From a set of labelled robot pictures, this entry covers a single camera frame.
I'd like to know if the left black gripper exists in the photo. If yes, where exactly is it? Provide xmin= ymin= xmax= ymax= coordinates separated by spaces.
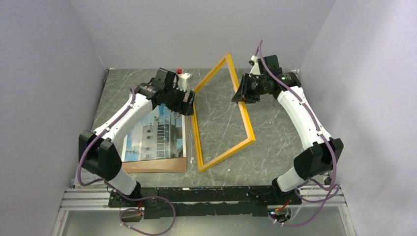
xmin=164 ymin=84 xmax=195 ymax=116

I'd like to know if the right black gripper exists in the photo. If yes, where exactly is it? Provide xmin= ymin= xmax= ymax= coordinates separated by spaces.
xmin=232 ymin=74 xmax=268 ymax=104

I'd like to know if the building photo print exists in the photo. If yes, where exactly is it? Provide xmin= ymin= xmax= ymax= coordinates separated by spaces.
xmin=121 ymin=105 xmax=186 ymax=162

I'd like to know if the yellow picture frame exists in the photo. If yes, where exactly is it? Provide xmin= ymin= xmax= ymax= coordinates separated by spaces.
xmin=191 ymin=53 xmax=256 ymax=173

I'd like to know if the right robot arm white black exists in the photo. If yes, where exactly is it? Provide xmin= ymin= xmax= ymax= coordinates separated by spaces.
xmin=232 ymin=55 xmax=344 ymax=204

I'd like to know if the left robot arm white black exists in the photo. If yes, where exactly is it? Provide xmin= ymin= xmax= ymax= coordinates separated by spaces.
xmin=76 ymin=68 xmax=195 ymax=207

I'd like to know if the brown backing board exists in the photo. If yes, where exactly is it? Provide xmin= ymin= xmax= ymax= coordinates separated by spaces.
xmin=122 ymin=121 xmax=188 ymax=173

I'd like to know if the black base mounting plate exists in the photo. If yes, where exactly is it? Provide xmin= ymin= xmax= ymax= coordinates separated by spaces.
xmin=108 ymin=185 xmax=301 ymax=219

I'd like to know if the clear plastic screw box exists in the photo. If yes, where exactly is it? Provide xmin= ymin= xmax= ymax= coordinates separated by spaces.
xmin=73 ymin=168 xmax=106 ymax=188

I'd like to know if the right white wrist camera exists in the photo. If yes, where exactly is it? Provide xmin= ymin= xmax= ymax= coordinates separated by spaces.
xmin=249 ymin=55 xmax=261 ymax=75

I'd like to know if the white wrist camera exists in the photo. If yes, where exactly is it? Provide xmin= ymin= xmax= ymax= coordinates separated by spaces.
xmin=176 ymin=68 xmax=192 ymax=90
xmin=249 ymin=55 xmax=261 ymax=75

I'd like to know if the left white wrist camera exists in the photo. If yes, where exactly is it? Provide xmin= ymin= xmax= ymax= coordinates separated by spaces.
xmin=176 ymin=68 xmax=192 ymax=90

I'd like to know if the aluminium extrusion rail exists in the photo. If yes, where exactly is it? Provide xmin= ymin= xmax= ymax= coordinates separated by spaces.
xmin=60 ymin=185 xmax=346 ymax=211

